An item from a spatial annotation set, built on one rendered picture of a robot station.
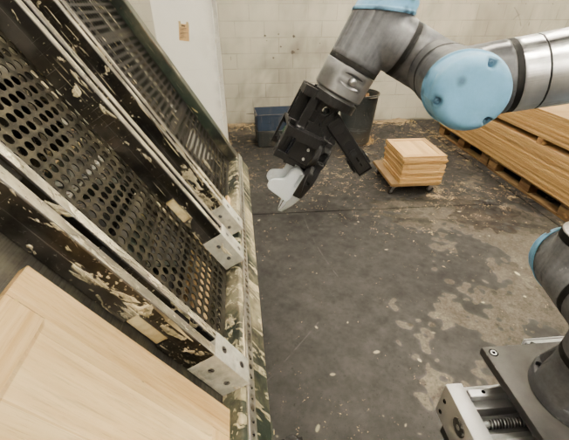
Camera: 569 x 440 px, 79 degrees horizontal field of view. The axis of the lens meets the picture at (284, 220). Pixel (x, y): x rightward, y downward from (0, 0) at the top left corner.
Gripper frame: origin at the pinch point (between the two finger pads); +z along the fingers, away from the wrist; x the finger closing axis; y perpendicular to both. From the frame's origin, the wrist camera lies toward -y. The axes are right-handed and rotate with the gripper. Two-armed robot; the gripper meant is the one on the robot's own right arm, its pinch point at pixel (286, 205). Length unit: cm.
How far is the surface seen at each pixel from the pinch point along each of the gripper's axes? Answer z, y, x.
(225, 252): 39, -2, -34
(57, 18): 1, 60, -51
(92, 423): 27.3, 17.1, 26.9
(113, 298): 23.8, 21.3, 9.0
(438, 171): 18, -197, -239
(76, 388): 25.2, 20.7, 24.0
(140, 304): 23.7, 16.9, 8.8
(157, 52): 13, 48, -125
